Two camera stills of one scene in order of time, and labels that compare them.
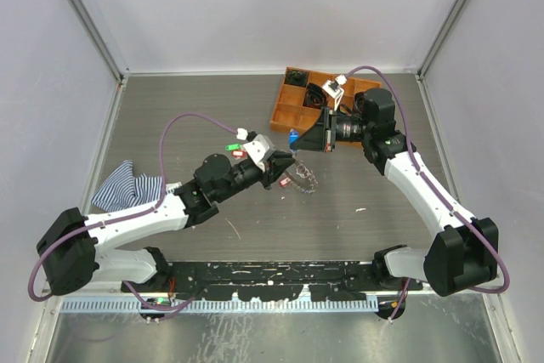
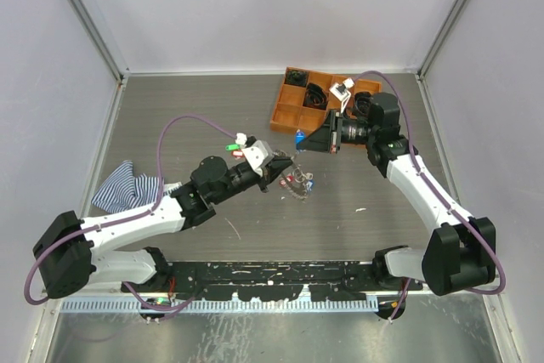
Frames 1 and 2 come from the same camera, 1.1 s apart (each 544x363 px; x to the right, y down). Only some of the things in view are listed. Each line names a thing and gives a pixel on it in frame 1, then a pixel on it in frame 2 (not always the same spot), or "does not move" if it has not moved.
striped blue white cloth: x=124 y=191 does not move
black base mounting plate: x=269 y=281 does not move
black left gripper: x=274 y=166 does not move
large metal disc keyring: x=304 y=172 to x=298 y=187
